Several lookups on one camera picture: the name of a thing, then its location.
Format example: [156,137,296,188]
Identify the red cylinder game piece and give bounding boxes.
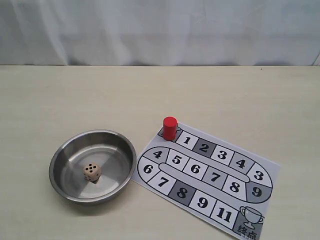
[162,116,178,141]

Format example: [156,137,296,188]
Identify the printed paper game board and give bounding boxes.
[132,123,280,240]

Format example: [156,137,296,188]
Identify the wooden die black pips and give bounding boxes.
[83,163,101,182]

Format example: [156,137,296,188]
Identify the white backdrop cloth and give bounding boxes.
[0,0,320,66]

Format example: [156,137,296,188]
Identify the stainless steel round bowl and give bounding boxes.
[48,129,137,205]

